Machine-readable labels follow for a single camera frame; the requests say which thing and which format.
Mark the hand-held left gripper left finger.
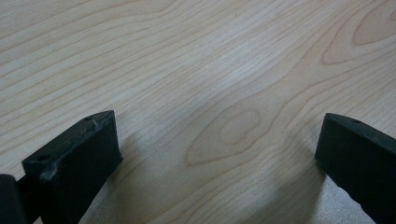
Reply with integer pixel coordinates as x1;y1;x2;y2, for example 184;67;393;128
21;109;123;224

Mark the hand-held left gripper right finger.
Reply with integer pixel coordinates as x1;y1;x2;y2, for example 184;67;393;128
314;112;396;224

